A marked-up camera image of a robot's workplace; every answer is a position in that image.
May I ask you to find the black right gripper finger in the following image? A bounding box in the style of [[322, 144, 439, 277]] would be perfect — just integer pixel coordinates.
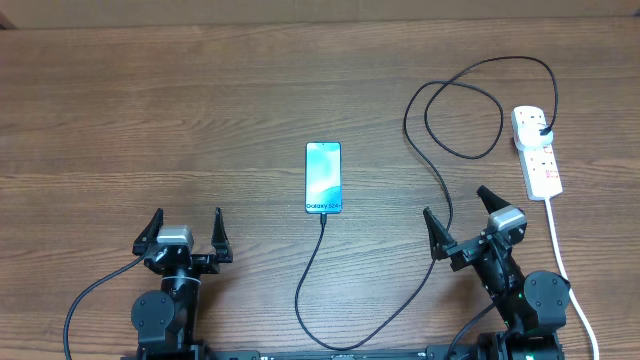
[[476, 185, 511, 214], [423, 207, 458, 260]]

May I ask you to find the white power strip cord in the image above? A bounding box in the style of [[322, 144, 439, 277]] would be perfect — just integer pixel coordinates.
[[543, 197, 601, 360]]

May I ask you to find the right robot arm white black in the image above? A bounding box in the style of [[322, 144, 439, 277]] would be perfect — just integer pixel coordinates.
[[423, 186, 571, 360]]

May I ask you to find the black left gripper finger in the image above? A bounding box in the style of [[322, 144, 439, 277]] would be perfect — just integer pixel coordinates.
[[211, 207, 230, 250], [133, 208, 164, 248]]

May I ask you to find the white USB charger plug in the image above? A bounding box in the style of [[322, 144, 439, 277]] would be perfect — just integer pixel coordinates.
[[514, 121, 554, 151]]

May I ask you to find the white power strip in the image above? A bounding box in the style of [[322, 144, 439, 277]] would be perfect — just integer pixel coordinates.
[[511, 106, 563, 201]]

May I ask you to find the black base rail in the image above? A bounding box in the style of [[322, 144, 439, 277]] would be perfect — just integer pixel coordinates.
[[120, 345, 565, 360]]

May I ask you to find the smartphone with light blue screen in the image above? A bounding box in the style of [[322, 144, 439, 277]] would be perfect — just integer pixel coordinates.
[[305, 142, 343, 214]]

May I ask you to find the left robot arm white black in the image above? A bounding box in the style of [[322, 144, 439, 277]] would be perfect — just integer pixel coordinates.
[[131, 208, 233, 359]]

